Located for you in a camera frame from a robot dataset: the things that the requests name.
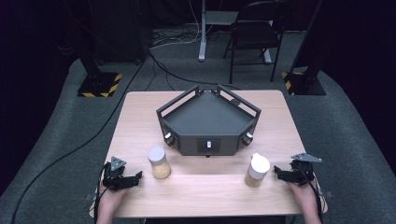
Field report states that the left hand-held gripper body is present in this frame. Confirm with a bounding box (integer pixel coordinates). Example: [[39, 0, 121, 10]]
[[102, 156, 134, 191]]

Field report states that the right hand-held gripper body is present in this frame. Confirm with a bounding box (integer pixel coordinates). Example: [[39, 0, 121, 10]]
[[289, 152, 323, 188]]

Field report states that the person's left hand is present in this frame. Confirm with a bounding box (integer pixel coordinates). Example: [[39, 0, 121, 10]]
[[98, 180, 132, 203]]

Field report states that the person's right hand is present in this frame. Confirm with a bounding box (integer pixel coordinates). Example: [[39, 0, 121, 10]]
[[286, 178, 317, 204]]

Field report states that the white lid spice jar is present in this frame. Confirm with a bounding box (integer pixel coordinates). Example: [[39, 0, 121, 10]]
[[244, 152, 272, 189]]

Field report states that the grey lid spice jar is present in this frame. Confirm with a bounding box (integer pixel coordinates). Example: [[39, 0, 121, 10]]
[[147, 146, 172, 180]]

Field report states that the black stand with striped base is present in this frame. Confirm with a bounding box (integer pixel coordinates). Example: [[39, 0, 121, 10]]
[[62, 0, 123, 98], [281, 0, 328, 96]]

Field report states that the black corner shelf rack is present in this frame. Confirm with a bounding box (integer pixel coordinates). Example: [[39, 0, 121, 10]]
[[155, 83, 262, 158]]

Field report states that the black folding chair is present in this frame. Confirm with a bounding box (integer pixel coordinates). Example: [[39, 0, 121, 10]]
[[222, 0, 294, 85]]

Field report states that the white desk leg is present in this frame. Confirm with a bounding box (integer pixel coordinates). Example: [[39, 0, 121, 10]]
[[198, 0, 239, 63]]

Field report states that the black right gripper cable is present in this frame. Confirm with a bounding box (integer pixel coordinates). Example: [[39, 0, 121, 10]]
[[297, 167, 324, 224]]

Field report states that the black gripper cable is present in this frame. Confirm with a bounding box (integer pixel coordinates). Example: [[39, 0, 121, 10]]
[[92, 161, 112, 224], [297, 167, 324, 224]]

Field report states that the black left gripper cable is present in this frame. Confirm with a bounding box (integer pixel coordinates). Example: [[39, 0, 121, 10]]
[[92, 161, 112, 224]]

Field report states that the long black floor cable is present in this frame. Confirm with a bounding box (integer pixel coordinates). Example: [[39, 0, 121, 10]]
[[11, 49, 241, 224]]

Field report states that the bundle of floor cables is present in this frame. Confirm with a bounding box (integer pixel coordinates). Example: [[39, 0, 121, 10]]
[[148, 21, 225, 50]]

